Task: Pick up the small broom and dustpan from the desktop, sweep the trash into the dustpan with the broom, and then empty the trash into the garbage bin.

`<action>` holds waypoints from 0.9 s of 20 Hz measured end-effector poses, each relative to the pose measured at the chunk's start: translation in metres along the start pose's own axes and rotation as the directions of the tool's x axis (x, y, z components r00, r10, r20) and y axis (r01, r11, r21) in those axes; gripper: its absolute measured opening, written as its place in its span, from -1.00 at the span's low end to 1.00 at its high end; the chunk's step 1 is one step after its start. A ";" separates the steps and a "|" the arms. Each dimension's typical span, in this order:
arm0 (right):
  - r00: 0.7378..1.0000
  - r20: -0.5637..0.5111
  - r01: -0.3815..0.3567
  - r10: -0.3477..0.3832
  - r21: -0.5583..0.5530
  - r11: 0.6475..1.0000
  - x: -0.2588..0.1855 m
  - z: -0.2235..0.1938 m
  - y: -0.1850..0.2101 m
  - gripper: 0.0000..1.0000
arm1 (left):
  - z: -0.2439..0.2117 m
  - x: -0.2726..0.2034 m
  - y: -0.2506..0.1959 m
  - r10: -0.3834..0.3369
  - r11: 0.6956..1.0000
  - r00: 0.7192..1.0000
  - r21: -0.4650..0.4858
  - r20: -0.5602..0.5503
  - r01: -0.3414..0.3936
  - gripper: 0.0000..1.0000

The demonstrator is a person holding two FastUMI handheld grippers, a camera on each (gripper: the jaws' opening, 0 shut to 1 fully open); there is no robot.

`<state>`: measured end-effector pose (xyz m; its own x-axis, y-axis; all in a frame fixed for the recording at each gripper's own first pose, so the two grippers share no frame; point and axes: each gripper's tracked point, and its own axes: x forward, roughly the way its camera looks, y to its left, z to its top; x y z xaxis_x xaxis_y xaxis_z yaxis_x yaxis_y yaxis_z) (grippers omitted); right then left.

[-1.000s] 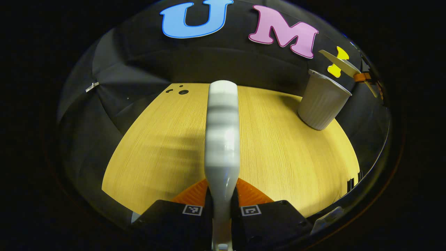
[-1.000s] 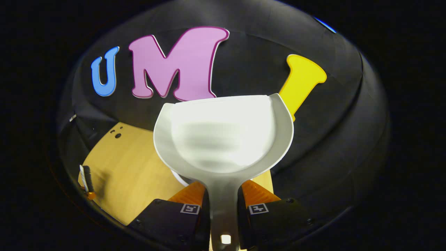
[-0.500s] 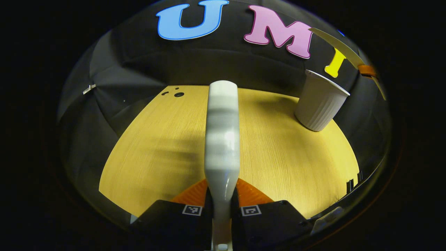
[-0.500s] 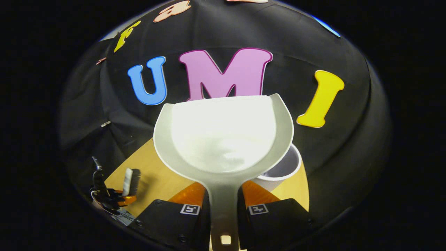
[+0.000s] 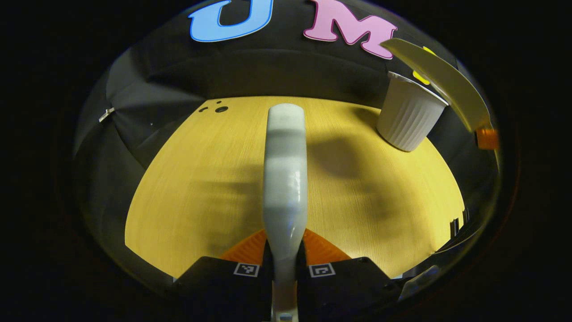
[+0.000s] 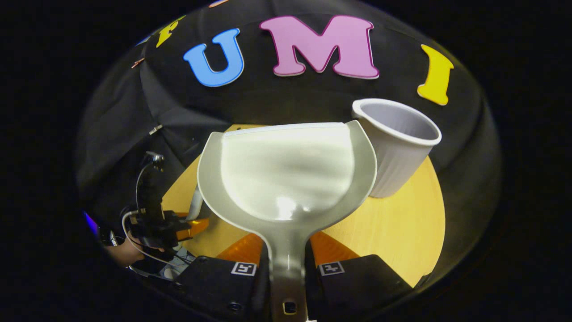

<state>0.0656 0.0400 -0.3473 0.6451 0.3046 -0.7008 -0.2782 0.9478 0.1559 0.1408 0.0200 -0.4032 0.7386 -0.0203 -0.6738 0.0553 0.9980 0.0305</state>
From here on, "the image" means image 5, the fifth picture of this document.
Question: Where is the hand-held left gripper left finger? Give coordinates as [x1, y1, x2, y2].
[170, 229, 274, 322]

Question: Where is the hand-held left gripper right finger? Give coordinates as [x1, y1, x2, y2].
[296, 228, 398, 320]

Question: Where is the white dustpan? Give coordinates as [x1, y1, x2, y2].
[380, 38, 492, 133]

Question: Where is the white ribbed garbage bin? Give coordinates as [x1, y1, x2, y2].
[376, 71, 449, 153]

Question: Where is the small white broom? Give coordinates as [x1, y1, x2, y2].
[262, 103, 309, 322]

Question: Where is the black backdrop cloth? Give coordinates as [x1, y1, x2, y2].
[74, 0, 501, 287]

